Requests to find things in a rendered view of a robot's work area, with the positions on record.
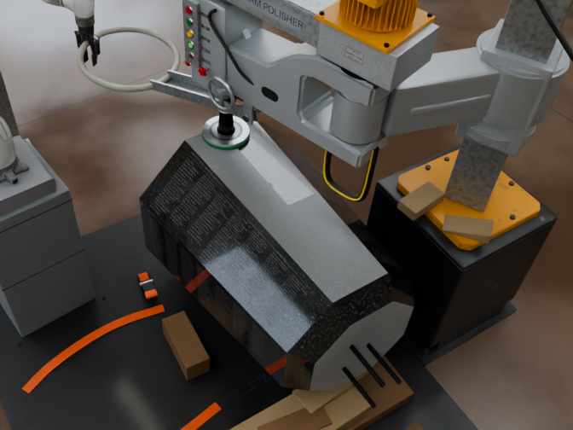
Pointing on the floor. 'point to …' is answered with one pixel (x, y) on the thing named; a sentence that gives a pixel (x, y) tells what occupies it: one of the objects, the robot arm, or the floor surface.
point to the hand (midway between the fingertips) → (89, 57)
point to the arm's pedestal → (43, 259)
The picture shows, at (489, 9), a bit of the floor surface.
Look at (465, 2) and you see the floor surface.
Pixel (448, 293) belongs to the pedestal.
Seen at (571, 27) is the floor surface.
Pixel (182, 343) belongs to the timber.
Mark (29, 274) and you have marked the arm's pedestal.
